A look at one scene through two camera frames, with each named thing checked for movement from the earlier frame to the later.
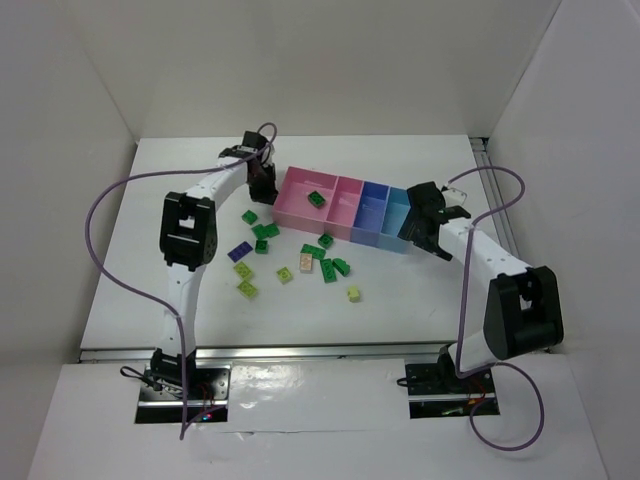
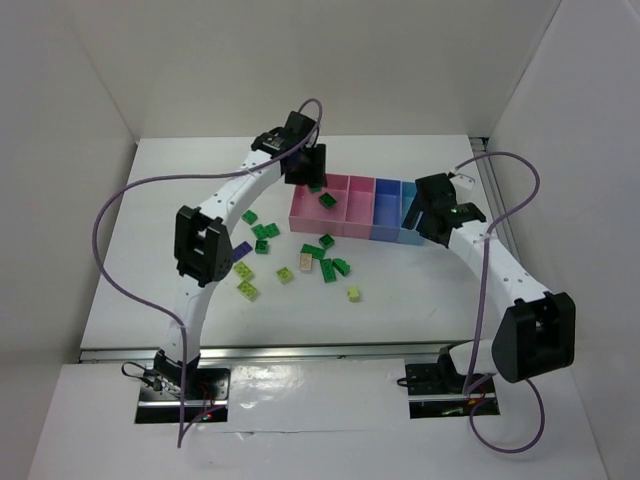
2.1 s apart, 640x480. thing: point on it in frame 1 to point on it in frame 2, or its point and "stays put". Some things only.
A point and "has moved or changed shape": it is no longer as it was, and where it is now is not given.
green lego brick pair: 260,231 stays put
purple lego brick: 240,251 stays put
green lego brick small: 261,246 stays put
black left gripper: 263,183 to 310,167
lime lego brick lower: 247,289 stays put
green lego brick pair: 272,230 stays put
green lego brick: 316,199 to 327,200
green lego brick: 249,216 stays put
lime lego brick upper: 241,269 stays put
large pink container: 292,208 has moved or changed shape
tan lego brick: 305,262 stays put
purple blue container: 370,213 to 387,213
